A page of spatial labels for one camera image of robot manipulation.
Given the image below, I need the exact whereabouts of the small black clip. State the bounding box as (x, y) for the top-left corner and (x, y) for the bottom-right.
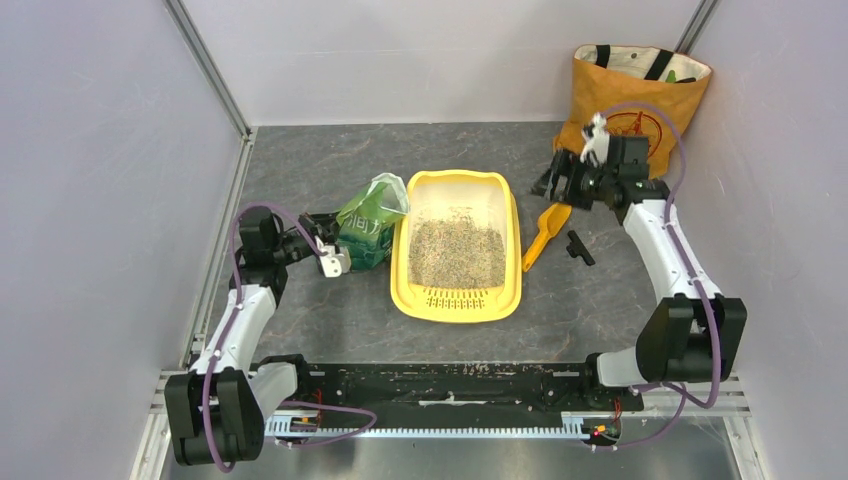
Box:
(566, 230), (596, 266)

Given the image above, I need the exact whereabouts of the orange Trader Joe's bag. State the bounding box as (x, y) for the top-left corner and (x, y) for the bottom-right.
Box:
(553, 44), (713, 178)

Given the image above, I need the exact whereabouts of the purple cable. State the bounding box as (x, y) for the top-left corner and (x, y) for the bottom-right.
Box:
(201, 202), (379, 474)
(596, 101), (723, 453)

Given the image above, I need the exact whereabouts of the grey litter pile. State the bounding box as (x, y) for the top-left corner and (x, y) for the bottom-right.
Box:
(409, 210), (506, 290)

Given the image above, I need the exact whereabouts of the aluminium rail frame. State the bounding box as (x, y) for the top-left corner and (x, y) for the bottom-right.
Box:
(129, 370), (773, 480)

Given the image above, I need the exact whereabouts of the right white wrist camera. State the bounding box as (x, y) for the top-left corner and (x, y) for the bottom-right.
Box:
(579, 113), (610, 168)

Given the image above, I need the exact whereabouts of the yellow litter box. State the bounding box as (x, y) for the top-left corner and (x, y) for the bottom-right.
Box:
(390, 169), (522, 324)

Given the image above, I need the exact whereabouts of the green litter bag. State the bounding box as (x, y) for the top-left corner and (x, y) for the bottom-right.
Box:
(336, 173), (410, 272)

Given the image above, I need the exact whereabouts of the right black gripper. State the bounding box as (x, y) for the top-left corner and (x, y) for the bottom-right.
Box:
(525, 146), (617, 211)

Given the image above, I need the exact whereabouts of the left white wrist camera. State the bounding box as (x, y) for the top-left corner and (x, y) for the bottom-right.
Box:
(318, 244), (352, 278)

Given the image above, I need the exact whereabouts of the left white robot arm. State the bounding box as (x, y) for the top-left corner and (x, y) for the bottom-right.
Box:
(164, 202), (350, 473)

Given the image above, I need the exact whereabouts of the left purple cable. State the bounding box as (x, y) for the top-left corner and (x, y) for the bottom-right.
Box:
(201, 202), (379, 474)

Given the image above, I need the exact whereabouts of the orange litter scoop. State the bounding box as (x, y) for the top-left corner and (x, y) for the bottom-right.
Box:
(522, 203), (572, 273)

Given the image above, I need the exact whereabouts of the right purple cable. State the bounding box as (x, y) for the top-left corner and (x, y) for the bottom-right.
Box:
(596, 101), (723, 453)

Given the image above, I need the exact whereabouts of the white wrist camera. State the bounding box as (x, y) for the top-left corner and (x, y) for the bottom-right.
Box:
(579, 113), (610, 168)
(318, 244), (352, 278)

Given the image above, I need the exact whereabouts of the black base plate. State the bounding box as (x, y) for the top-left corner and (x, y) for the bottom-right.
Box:
(291, 362), (644, 429)

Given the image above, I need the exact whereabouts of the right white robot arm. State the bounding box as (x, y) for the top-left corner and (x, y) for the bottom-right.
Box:
(532, 136), (747, 409)

